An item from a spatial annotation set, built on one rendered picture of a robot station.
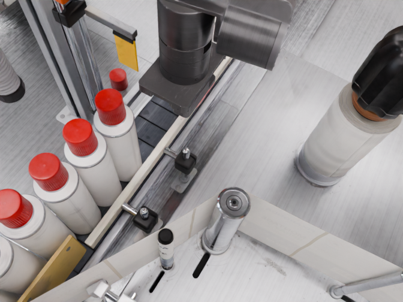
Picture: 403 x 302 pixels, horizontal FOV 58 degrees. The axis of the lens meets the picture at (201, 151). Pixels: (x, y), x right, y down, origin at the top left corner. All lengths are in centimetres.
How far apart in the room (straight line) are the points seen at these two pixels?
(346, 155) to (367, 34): 47
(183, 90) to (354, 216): 38
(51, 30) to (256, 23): 29
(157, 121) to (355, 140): 33
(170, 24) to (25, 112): 48
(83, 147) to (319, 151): 34
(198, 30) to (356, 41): 63
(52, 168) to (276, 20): 27
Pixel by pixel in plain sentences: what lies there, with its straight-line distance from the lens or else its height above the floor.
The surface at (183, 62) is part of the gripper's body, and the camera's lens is 39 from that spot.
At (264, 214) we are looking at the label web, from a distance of 45.
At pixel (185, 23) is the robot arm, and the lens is 35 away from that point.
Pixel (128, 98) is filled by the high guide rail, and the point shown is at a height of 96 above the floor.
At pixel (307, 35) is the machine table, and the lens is 92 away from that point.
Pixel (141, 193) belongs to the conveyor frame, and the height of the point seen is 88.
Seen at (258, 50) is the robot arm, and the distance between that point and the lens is 35.
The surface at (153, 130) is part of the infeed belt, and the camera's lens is 65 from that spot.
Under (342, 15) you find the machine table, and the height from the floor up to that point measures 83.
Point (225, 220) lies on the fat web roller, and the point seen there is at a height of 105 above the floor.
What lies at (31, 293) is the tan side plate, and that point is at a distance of 50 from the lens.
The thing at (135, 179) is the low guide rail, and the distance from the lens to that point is 58.
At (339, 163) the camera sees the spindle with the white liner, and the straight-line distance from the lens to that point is 58.
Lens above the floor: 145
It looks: 63 degrees down
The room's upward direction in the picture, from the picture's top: 10 degrees clockwise
